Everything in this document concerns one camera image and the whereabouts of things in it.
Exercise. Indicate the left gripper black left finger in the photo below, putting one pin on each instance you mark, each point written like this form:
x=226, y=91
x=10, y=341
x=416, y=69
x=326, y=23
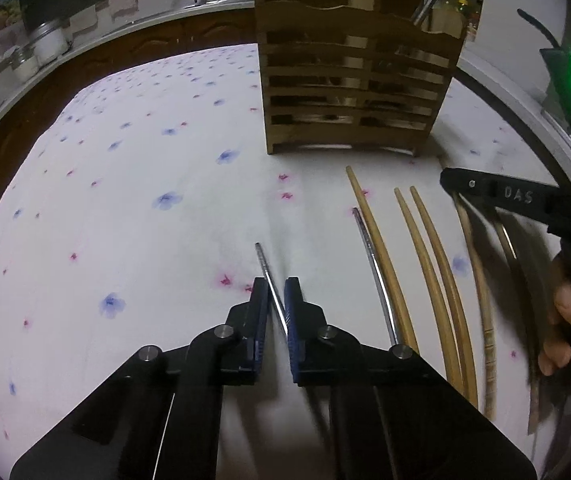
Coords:
x=158, y=415

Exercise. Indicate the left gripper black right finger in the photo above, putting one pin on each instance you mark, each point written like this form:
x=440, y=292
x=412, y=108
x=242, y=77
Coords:
x=392, y=415

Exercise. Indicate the metal chopstick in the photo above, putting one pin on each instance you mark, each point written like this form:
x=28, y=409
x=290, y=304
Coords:
x=385, y=299
x=276, y=298

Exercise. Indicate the person's right hand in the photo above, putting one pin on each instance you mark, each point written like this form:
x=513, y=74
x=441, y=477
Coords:
x=556, y=351

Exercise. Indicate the wooden chopstick on table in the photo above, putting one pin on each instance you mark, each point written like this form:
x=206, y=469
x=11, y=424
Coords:
x=403, y=320
x=460, y=325
x=442, y=320

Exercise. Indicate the patterned wooden chopstick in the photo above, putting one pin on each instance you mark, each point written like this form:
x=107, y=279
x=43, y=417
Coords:
x=484, y=301

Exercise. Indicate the metal chopstick on table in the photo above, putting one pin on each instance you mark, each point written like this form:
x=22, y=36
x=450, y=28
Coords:
x=385, y=299

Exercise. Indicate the white floral tablecloth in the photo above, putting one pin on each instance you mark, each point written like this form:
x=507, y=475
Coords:
x=136, y=218

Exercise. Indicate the wooden utensil holder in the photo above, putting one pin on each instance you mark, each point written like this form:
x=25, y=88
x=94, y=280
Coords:
x=356, y=73

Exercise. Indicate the white pot with lid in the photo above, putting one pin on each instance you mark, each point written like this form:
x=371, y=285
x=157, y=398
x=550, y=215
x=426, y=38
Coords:
x=48, y=41

